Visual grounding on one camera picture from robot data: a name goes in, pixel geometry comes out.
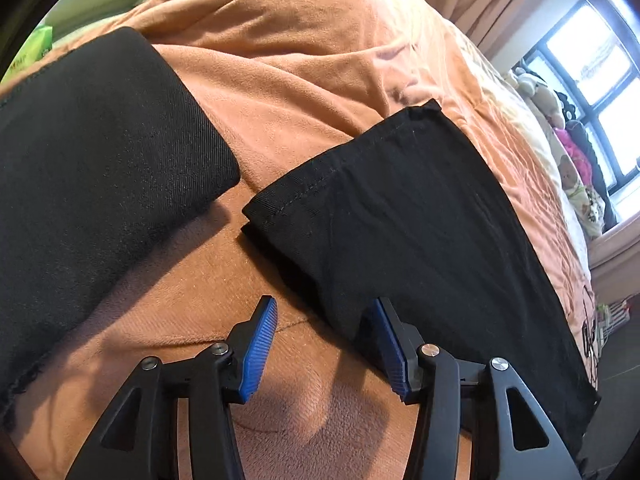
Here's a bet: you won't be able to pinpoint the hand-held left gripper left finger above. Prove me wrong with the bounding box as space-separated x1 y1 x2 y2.
65 296 279 480

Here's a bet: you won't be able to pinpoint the orange blanket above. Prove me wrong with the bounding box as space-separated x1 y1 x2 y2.
0 0 598 480

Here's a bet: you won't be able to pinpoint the dark framed window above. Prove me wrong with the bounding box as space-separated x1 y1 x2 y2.
510 0 640 196

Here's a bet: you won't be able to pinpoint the cream padded headboard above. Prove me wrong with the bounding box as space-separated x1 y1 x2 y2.
37 0 201 56

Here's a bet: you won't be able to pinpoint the black pants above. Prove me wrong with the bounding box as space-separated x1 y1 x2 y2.
0 26 601 461

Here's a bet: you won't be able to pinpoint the white plush toy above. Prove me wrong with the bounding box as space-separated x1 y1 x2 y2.
510 67 546 101

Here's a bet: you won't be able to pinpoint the dark clothing pile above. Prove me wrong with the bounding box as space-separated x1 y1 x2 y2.
565 120 618 231

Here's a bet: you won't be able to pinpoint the black cables on bed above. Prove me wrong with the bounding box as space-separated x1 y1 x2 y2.
580 290 603 361

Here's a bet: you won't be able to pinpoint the beige plush toy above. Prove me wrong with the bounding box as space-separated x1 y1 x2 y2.
537 87 567 127

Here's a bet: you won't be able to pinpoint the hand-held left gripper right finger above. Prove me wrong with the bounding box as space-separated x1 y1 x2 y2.
357 297 583 480

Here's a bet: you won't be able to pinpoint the pink cloth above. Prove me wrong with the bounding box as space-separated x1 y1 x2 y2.
555 127 583 161

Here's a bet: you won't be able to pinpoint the green packet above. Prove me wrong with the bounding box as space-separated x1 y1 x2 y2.
2 25 53 81

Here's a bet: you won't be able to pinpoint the pink curtain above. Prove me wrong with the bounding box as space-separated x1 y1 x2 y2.
420 0 598 58
590 237 640 303

